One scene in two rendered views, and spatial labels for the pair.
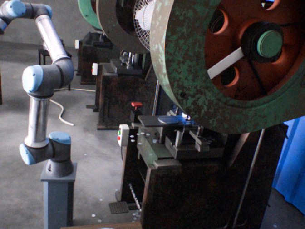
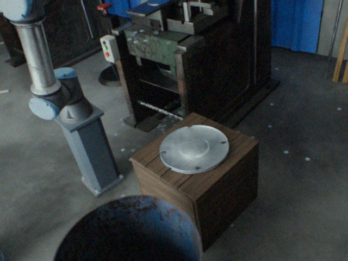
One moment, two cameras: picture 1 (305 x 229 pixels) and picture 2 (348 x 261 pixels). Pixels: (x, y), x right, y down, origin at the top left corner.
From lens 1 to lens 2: 0.58 m
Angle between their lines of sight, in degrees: 25
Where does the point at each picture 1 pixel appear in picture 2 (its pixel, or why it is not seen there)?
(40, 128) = (48, 66)
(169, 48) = not seen: outside the picture
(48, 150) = (64, 91)
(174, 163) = (196, 38)
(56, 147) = (69, 85)
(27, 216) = (58, 188)
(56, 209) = (97, 155)
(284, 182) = not seen: hidden behind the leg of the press
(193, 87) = not seen: outside the picture
